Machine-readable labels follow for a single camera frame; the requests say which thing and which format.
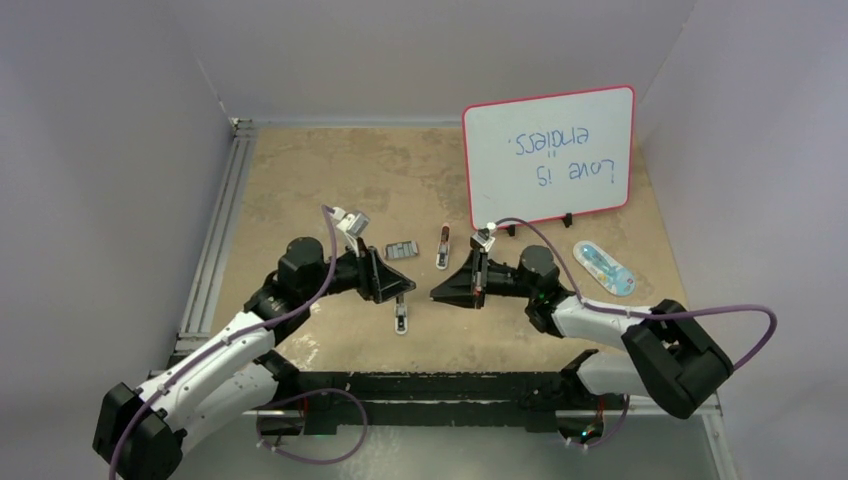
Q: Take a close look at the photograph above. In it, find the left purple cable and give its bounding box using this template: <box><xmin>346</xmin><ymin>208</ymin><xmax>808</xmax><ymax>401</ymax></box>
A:
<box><xmin>107</xmin><ymin>204</ymin><xmax>340</xmax><ymax>480</ymax></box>

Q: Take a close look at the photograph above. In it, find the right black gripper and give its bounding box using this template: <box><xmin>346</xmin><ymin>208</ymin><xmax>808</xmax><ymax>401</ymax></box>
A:
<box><xmin>431</xmin><ymin>248</ymin><xmax>537</xmax><ymax>310</ymax></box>

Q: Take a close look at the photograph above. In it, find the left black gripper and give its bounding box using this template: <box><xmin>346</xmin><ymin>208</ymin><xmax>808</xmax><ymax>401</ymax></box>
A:
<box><xmin>302</xmin><ymin>237</ymin><xmax>414</xmax><ymax>302</ymax></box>

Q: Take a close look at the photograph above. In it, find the pink and white stapler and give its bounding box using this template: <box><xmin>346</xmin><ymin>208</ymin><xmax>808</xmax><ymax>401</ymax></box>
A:
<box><xmin>436</xmin><ymin>223</ymin><xmax>450</xmax><ymax>270</ymax></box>

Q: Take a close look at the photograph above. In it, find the blue patterned oval case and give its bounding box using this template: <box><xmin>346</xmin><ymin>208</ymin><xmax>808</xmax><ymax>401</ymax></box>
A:
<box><xmin>572</xmin><ymin>240</ymin><xmax>636</xmax><ymax>297</ymax></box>

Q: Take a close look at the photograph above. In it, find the red-framed whiteboard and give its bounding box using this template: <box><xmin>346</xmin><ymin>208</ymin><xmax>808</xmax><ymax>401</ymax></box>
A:
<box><xmin>461</xmin><ymin>85</ymin><xmax>636</xmax><ymax>228</ymax></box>

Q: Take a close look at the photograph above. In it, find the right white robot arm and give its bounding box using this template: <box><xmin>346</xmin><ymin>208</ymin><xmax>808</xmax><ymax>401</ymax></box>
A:
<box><xmin>430</xmin><ymin>245</ymin><xmax>735</xmax><ymax>419</ymax></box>

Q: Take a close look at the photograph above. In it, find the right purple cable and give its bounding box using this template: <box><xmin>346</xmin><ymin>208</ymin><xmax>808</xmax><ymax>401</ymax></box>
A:
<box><xmin>486</xmin><ymin>217</ymin><xmax>780</xmax><ymax>452</ymax></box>

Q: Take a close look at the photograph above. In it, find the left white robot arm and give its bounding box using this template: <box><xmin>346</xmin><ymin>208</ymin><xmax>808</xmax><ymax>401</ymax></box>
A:
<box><xmin>93</xmin><ymin>237</ymin><xmax>416</xmax><ymax>479</ymax></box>

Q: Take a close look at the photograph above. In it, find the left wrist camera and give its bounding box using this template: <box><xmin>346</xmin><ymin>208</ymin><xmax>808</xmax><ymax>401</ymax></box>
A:
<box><xmin>330</xmin><ymin>207</ymin><xmax>370</xmax><ymax>256</ymax></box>

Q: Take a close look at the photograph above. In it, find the purple cable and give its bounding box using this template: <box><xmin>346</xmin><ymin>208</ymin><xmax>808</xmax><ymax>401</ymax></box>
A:
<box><xmin>107</xmin><ymin>204</ymin><xmax>340</xmax><ymax>480</ymax></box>
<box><xmin>486</xmin><ymin>217</ymin><xmax>780</xmax><ymax>452</ymax></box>

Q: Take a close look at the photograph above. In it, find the aluminium frame rail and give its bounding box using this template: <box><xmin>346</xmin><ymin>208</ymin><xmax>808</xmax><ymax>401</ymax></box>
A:
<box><xmin>173</xmin><ymin>119</ymin><xmax>259</xmax><ymax>357</ymax></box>

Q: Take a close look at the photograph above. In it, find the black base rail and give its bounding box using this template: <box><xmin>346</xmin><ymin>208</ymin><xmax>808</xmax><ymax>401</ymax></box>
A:
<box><xmin>269</xmin><ymin>371</ymin><xmax>624</xmax><ymax>436</ymax></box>

